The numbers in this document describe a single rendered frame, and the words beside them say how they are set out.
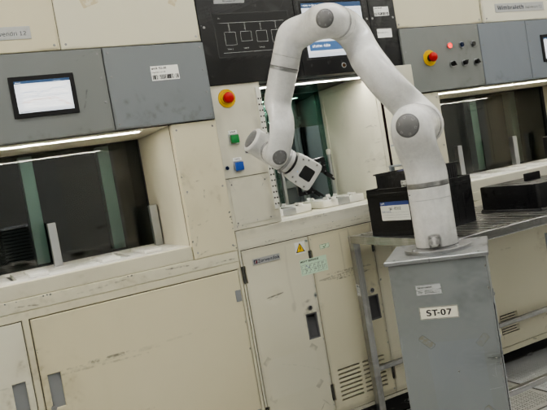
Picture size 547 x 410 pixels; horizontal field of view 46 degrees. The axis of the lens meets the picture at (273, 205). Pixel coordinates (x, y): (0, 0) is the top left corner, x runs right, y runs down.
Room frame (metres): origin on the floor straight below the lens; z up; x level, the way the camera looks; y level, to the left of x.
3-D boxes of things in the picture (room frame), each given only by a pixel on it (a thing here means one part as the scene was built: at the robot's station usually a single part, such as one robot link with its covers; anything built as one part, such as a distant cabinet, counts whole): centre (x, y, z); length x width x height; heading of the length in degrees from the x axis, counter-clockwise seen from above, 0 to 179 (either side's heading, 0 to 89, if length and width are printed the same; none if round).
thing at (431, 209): (1.88, -0.45, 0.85); 0.19 x 0.19 x 0.18
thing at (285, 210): (2.77, -0.02, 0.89); 0.22 x 0.21 x 0.04; 27
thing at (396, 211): (2.40, -0.54, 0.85); 0.28 x 0.28 x 0.17; 36
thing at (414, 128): (1.85, -0.44, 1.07); 0.19 x 0.12 x 0.24; 152
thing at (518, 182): (2.51, -1.00, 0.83); 0.29 x 0.29 x 0.13; 27
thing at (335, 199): (2.89, -0.26, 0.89); 0.22 x 0.21 x 0.04; 27
